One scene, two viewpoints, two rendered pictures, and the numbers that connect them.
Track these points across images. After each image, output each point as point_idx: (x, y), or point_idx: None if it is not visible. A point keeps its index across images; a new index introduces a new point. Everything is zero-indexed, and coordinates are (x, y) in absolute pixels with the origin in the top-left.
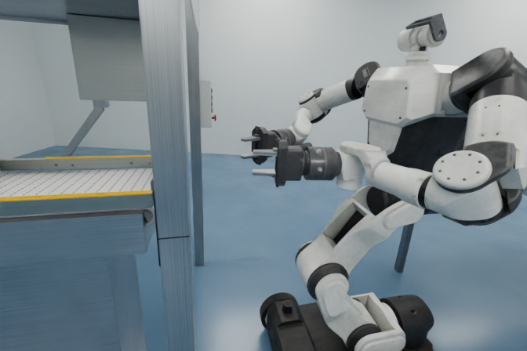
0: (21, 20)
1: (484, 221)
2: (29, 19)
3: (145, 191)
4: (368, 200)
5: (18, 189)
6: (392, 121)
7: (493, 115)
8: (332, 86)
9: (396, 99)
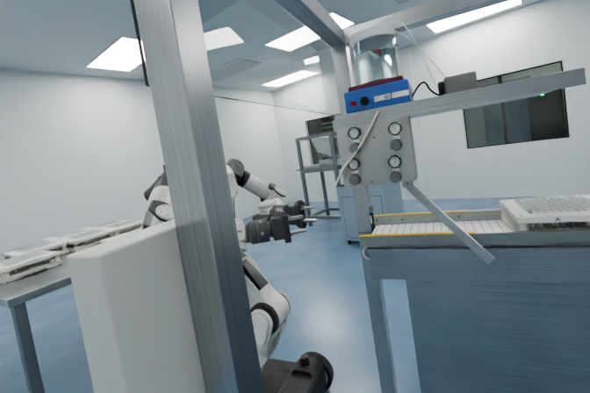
0: (465, 105)
1: None
2: (458, 105)
3: (377, 215)
4: None
5: (469, 231)
6: (233, 196)
7: (258, 178)
8: (163, 194)
9: (231, 183)
